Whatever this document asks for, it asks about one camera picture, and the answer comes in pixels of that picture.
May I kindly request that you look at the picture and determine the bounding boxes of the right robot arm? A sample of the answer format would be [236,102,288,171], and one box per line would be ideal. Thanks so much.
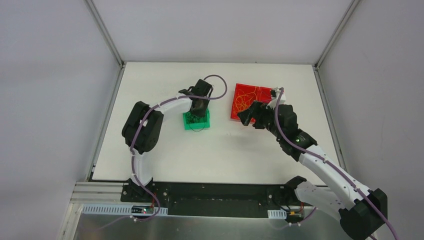
[237,101,388,240]

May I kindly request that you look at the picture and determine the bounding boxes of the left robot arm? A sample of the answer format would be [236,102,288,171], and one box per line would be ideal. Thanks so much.
[121,79,213,203]

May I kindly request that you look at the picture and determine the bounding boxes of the red double plastic bin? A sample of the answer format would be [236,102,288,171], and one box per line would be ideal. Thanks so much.
[230,83,272,125]

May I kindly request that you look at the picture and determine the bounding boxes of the green plastic bin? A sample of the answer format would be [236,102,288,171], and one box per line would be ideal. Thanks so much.
[182,109,211,132]

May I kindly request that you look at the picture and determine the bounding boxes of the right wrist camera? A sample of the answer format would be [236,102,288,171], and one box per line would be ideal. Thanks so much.
[267,87,286,109]

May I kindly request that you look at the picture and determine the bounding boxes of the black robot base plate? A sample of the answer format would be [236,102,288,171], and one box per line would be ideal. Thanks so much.
[120,180,301,218]

